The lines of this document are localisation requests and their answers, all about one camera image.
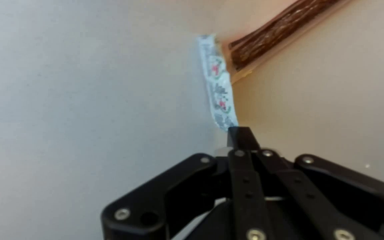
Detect brown chopsticks in clear wrapper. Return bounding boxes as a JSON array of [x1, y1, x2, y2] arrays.
[[218, 0, 353, 85]]

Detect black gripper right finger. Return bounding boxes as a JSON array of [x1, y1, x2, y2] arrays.
[[238, 125, 384, 240]]

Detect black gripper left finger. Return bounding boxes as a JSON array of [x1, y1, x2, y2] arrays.
[[100, 125, 269, 240]]

